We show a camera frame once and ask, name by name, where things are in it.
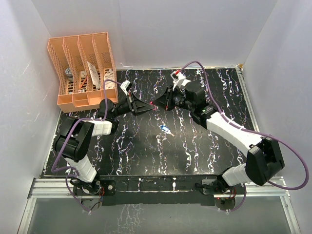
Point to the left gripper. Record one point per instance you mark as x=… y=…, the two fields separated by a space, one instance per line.
x=137 y=102

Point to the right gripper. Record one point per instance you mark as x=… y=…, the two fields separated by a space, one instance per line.
x=161 y=102

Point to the blue key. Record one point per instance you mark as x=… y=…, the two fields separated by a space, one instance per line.
x=165 y=129

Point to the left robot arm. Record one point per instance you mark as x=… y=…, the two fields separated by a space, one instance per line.
x=75 y=135

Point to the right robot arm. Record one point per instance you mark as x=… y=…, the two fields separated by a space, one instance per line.
x=263 y=154

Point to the white labelled packet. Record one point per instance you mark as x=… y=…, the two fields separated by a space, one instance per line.
x=109 y=74

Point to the white paper packet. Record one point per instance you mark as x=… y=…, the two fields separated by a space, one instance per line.
x=94 y=75

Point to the orange file organizer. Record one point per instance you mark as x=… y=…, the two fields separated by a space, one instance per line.
x=74 y=52

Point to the round tin in organizer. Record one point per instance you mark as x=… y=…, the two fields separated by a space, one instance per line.
x=68 y=73

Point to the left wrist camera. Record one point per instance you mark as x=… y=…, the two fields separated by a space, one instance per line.
x=125 y=86

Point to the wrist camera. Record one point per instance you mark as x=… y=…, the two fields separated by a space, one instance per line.
x=125 y=86
x=179 y=80

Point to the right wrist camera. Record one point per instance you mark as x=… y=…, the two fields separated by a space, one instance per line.
x=179 y=80

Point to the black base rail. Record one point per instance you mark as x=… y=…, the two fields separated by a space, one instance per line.
x=168 y=189

